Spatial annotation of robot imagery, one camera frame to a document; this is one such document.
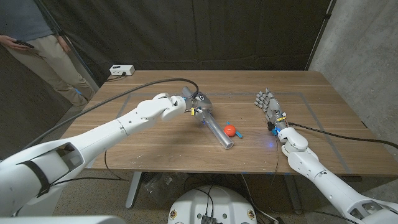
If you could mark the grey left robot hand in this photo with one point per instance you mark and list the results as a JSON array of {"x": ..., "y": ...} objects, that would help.
[{"x": 203, "y": 101}]

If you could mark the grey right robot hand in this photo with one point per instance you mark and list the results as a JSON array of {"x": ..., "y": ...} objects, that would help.
[{"x": 272, "y": 107}]

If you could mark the silver metal cylinder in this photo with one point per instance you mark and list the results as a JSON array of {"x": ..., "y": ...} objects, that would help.
[{"x": 219, "y": 132}]

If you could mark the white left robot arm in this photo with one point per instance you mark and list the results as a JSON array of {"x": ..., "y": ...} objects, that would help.
[{"x": 93, "y": 140}]

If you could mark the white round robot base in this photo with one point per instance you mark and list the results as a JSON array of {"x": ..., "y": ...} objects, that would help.
[{"x": 189, "y": 202}]

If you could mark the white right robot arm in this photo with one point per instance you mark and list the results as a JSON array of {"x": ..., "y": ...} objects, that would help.
[{"x": 314, "y": 168}]

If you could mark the red ball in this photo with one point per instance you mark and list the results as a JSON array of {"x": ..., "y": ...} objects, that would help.
[{"x": 230, "y": 130}]

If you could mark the white power outlet box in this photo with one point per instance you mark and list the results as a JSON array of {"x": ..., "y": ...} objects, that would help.
[{"x": 122, "y": 69}]

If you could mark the black backdrop stand pole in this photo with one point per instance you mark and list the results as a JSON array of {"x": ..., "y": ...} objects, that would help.
[
  {"x": 321, "y": 31},
  {"x": 70, "y": 46}
]

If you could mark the grey table leg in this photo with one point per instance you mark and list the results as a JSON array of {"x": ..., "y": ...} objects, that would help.
[{"x": 293, "y": 196}]

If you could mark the white table leg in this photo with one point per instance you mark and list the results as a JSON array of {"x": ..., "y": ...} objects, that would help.
[{"x": 133, "y": 189}]

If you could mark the person in khaki trousers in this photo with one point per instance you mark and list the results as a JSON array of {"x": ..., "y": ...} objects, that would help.
[{"x": 46, "y": 59}]

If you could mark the white robot chest shell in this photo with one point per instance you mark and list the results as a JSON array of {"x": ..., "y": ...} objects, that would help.
[{"x": 62, "y": 220}]

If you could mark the black phone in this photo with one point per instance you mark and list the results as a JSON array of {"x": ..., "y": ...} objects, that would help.
[{"x": 25, "y": 44}]

